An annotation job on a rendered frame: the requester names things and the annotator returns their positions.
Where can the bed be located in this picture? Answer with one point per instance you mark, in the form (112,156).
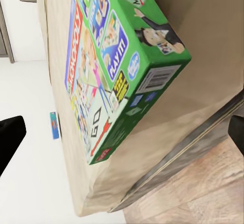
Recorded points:
(189,119)

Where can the board game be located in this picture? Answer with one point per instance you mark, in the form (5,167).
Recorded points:
(122,55)
(54,125)

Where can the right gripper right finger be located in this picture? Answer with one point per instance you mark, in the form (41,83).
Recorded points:
(236,131)

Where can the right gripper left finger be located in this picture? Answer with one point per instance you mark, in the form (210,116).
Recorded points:
(12,132)

